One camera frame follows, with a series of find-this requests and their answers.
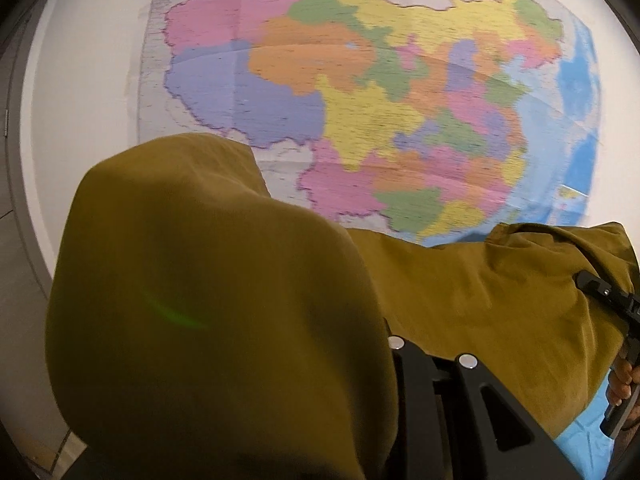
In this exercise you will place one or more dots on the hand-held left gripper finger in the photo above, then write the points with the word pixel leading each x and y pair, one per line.
pixel 450 410

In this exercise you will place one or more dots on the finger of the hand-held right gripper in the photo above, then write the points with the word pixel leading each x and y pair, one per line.
pixel 592 285

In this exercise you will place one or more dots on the mustard yellow jacket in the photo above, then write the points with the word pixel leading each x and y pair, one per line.
pixel 225 310

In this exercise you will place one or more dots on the person's right hand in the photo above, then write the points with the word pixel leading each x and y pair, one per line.
pixel 622 385

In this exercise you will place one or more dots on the light blue bed sheet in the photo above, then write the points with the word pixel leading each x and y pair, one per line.
pixel 582 442

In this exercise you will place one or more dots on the multicoloured wall map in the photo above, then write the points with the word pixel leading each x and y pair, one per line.
pixel 380 100

